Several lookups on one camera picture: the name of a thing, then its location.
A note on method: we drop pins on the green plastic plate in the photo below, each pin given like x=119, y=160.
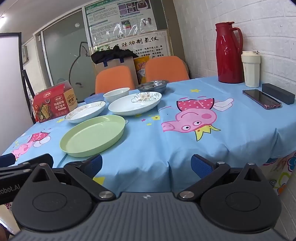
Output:
x=92, y=135

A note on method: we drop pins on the stainless steel bowl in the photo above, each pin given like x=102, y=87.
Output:
x=153, y=87

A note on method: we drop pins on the glossy science wall poster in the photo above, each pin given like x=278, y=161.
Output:
x=106, y=20

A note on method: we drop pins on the blue cartoon printed tablecloth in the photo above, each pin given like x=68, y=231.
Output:
x=148, y=143

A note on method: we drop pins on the brown cardboard box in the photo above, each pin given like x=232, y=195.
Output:
x=113, y=63

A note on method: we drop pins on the yellow snack bag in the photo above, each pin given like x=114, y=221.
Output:
x=140, y=68

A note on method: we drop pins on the colourful floral undercloth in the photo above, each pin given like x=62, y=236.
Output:
x=283, y=171

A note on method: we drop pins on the red snack box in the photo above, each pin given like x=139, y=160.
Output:
x=53, y=102

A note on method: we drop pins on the calligraphy wall poster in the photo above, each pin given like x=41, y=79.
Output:
x=150, y=45

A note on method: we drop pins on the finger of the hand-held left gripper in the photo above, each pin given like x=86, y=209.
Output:
x=7, y=160
x=34, y=161

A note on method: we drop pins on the red thermos jug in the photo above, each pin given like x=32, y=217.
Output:
x=227, y=58

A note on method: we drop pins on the cartoon outline window decal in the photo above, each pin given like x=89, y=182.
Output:
x=76, y=84

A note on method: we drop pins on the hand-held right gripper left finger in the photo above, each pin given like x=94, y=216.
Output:
x=97, y=165

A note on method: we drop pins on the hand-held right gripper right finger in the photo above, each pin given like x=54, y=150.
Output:
x=197, y=165

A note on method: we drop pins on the large white floral plate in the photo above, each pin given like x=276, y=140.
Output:
x=131, y=105

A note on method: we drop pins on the cream tumbler cup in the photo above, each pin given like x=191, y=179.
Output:
x=251, y=71

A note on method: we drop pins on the white board on stand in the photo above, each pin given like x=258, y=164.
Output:
x=10, y=92

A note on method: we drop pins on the small white floral plate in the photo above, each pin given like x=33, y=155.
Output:
x=83, y=112

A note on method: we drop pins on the orange chair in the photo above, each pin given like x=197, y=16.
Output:
x=114, y=78
x=166, y=69

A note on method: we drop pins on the smartphone in clear case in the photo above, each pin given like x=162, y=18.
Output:
x=261, y=98

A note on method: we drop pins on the blue translucent plastic bowl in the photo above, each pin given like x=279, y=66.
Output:
x=92, y=99

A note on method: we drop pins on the white ceramic bowl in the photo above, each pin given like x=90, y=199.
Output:
x=115, y=95

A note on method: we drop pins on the black rectangular box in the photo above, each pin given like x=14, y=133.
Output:
x=278, y=92

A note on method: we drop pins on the black cloth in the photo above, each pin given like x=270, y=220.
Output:
x=111, y=54

